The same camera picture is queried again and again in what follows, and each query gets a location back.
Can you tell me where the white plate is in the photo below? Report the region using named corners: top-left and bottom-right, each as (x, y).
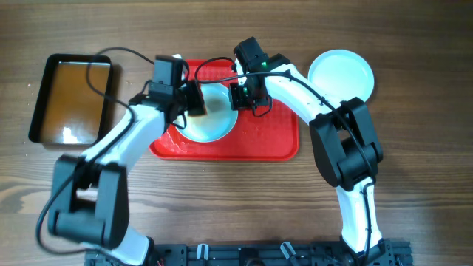
top-left (307, 50), bottom-right (375, 102)
top-left (178, 83), bottom-right (239, 143)

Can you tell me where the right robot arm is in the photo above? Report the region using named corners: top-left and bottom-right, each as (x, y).
top-left (230, 37), bottom-right (383, 265)

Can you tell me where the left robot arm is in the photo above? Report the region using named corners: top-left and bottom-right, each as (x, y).
top-left (35, 55), bottom-right (204, 265)

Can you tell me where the red plastic tray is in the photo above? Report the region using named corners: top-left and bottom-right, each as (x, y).
top-left (149, 58), bottom-right (299, 163)

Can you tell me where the black water basin tray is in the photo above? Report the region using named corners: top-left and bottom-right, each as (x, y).
top-left (28, 53), bottom-right (113, 146)

